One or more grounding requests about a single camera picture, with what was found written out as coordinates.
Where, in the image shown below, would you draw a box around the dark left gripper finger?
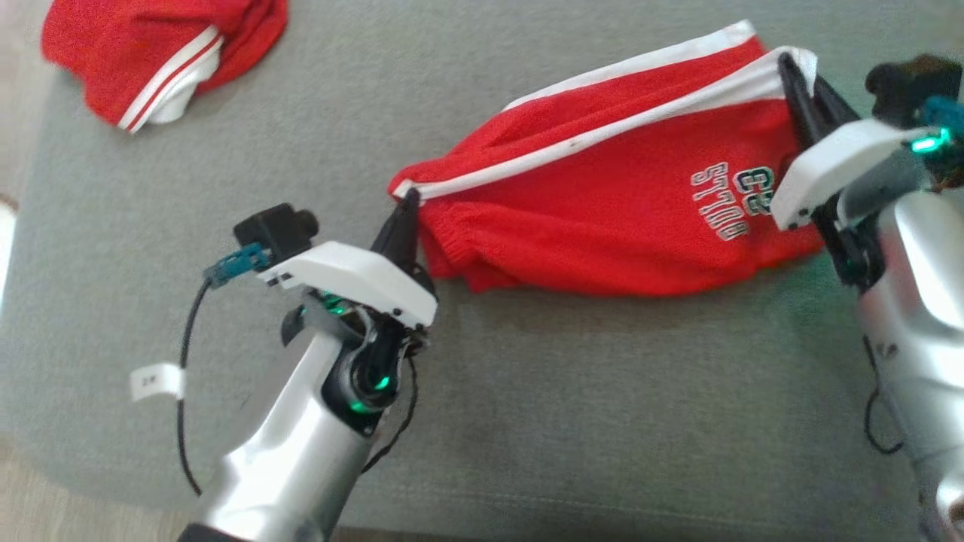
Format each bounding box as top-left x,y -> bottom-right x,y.
371,188 -> 421,266
403,218 -> 437,297

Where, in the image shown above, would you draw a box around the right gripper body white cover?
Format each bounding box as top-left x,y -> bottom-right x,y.
770,118 -> 939,292

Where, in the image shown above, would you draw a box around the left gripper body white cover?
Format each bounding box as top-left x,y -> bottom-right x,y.
256,241 -> 439,436

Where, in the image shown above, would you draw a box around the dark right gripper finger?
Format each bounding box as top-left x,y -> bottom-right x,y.
812,73 -> 861,136
776,51 -> 827,149

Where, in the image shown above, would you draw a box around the red shorts with number print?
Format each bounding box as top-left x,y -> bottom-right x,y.
389,20 -> 825,297

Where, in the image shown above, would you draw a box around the red shirt with white sleeves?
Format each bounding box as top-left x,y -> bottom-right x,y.
41,0 -> 289,135

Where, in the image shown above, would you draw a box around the grey sofa seat cushion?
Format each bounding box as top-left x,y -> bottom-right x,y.
0,0 -> 964,542

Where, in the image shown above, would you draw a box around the white round object brown rim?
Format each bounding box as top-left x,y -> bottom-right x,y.
0,194 -> 17,317

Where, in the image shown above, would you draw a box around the teal right camera connector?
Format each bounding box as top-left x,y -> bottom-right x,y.
923,96 -> 964,141

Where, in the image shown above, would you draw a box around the teal camera connector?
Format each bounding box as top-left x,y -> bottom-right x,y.
923,96 -> 964,141
203,242 -> 270,291

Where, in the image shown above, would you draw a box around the teal left camera connector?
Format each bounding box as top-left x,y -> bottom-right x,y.
203,242 -> 270,291

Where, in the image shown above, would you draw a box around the white cable label tag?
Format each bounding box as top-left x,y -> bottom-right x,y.
130,364 -> 185,402

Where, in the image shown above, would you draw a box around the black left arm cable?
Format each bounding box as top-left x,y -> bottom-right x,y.
175,277 -> 228,498

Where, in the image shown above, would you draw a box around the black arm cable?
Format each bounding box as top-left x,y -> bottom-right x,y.
175,277 -> 228,498
862,339 -> 906,455

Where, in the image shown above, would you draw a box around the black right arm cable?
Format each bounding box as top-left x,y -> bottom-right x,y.
862,339 -> 906,455

